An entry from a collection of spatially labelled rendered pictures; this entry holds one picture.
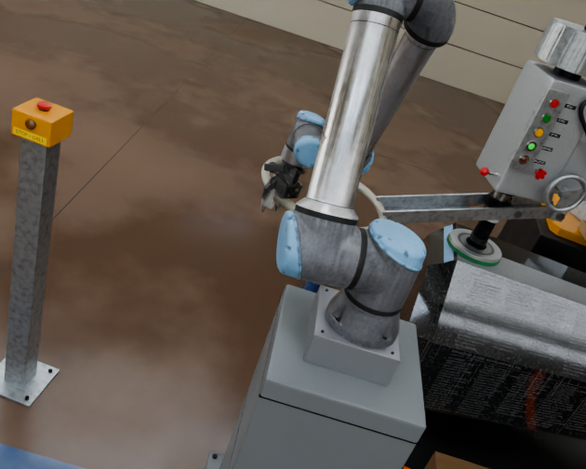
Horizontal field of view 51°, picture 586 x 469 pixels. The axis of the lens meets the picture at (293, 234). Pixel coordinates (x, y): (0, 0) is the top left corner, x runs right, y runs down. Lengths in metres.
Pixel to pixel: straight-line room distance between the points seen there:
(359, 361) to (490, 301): 0.96
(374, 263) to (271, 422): 0.47
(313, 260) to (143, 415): 1.26
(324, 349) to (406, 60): 0.73
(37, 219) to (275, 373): 0.92
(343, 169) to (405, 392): 0.58
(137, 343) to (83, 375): 0.28
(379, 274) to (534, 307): 1.14
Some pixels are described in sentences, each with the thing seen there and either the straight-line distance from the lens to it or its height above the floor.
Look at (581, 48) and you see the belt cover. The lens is 2.17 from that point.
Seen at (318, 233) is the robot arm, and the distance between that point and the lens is 1.36.
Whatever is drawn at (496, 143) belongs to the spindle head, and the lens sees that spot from 2.34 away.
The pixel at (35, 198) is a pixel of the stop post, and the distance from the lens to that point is 1.97.
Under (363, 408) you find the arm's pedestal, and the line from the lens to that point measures 1.50.
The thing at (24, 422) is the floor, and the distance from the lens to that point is 2.40.
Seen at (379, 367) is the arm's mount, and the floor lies 0.90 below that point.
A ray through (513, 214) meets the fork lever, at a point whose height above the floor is 1.01.
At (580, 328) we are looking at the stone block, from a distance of 2.52.
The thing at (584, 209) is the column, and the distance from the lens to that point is 3.38.
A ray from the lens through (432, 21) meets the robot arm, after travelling 1.47.
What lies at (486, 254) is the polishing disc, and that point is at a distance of 2.45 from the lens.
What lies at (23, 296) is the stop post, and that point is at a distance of 2.20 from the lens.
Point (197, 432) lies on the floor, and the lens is 2.43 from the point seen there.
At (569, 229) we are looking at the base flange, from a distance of 3.23.
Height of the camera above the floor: 1.85
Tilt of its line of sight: 30 degrees down
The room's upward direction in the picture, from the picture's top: 19 degrees clockwise
